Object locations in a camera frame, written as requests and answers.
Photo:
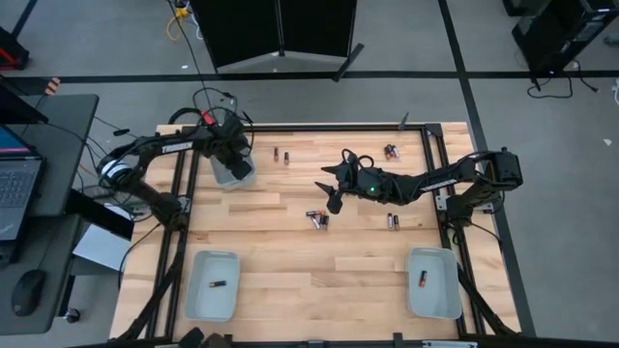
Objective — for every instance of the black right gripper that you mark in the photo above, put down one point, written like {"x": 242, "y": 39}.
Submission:
{"x": 349, "y": 180}

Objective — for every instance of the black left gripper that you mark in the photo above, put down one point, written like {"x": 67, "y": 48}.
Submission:
{"x": 229, "y": 140}

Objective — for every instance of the light grey plastic bin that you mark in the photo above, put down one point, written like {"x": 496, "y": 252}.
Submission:
{"x": 213, "y": 304}
{"x": 435, "y": 299}
{"x": 222, "y": 176}

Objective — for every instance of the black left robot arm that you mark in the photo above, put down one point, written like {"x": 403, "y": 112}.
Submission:
{"x": 164, "y": 146}

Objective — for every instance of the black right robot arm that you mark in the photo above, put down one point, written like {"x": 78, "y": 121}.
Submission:
{"x": 435, "y": 184}

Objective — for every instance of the black folding screen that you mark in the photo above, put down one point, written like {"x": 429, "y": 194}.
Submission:
{"x": 242, "y": 29}

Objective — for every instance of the black box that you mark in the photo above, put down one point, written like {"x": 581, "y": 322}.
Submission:
{"x": 97, "y": 212}

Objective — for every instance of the dark grey side desk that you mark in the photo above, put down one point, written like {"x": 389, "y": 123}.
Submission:
{"x": 63, "y": 145}

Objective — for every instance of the light grey panel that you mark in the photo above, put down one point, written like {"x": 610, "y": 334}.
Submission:
{"x": 101, "y": 249}

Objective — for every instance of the person's foot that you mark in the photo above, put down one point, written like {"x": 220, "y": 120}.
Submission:
{"x": 52, "y": 86}

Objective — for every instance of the black monitor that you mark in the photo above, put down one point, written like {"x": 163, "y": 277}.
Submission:
{"x": 19, "y": 108}

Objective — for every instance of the grey laptop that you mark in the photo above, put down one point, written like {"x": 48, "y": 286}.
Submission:
{"x": 19, "y": 183}

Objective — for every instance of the red black bag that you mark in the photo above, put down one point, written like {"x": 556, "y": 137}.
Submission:
{"x": 12, "y": 53}

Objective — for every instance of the black caster wheel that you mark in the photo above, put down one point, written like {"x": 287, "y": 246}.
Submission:
{"x": 73, "y": 315}

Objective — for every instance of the black computer mouse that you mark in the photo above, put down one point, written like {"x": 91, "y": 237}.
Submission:
{"x": 28, "y": 292}

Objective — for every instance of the black equipment rack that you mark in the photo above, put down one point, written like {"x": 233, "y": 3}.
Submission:
{"x": 556, "y": 34}

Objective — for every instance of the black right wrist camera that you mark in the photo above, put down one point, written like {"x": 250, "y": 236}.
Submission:
{"x": 334, "y": 204}

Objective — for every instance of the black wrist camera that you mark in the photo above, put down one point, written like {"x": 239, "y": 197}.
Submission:
{"x": 241, "y": 169}
{"x": 334, "y": 204}

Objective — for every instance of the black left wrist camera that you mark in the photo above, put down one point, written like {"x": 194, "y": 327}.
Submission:
{"x": 241, "y": 169}

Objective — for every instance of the black aluminium table frame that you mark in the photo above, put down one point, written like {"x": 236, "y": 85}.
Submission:
{"x": 314, "y": 128}

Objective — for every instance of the black frame clamp lever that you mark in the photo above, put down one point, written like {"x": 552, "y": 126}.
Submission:
{"x": 403, "y": 122}

